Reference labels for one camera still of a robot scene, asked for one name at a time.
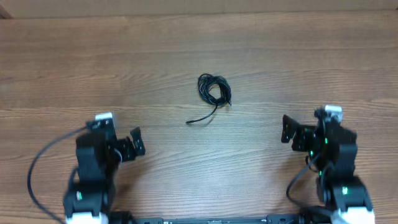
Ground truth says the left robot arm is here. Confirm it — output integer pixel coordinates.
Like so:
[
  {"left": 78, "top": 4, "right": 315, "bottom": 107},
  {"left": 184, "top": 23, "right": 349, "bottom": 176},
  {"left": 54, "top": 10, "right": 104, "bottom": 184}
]
[{"left": 63, "top": 127, "right": 146, "bottom": 224}]

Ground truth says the black USB cable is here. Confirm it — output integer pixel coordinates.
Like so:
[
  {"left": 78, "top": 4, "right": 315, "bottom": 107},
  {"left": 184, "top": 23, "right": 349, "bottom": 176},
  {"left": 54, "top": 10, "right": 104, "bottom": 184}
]
[{"left": 185, "top": 73, "right": 233, "bottom": 125}]

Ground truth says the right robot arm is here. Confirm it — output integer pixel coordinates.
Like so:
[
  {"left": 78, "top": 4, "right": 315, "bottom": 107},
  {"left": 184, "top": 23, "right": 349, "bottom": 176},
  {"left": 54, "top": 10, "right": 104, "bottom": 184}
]
[{"left": 281, "top": 110, "right": 376, "bottom": 223}]

